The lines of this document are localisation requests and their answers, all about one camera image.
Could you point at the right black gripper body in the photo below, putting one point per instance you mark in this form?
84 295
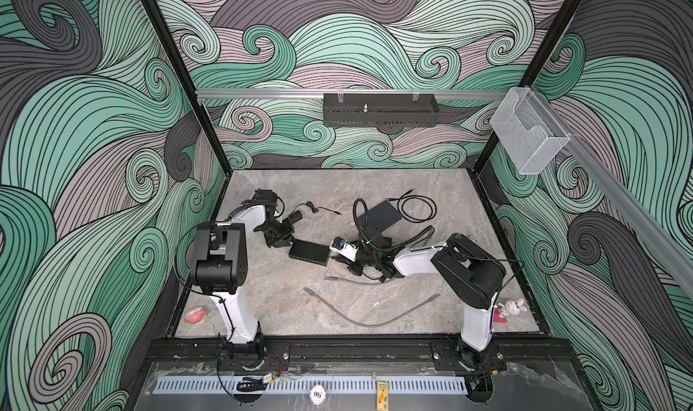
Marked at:
368 260

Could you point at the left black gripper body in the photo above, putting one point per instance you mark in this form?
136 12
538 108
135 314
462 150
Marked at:
277 233

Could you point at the dark grey box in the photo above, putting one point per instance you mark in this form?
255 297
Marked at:
380 218

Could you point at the black network switch box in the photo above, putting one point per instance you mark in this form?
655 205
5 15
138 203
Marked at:
310 252

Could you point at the black power adapter with cable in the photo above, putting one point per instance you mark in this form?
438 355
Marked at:
371 271

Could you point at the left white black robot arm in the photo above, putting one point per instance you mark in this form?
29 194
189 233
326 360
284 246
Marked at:
217 254

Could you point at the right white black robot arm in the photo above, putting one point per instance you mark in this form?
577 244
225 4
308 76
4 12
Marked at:
474 276

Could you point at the pink toy left side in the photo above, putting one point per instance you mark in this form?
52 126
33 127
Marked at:
196 316

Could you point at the yellow label tag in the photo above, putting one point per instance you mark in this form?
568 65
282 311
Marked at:
382 396

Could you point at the pink toy with bunny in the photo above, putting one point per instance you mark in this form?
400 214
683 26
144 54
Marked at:
508 309

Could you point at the round white sticker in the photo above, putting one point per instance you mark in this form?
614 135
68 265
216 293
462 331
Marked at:
318 395

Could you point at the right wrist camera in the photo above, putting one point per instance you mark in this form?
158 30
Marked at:
340 245

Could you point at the white slotted cable duct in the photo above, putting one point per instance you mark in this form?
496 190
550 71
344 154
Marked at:
178 385

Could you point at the black perforated wall tray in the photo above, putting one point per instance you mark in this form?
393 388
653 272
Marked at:
380 110

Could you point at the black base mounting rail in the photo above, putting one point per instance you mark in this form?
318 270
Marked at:
443 352

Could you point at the clear acrylic wall holder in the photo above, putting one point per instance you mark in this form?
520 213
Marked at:
529 129

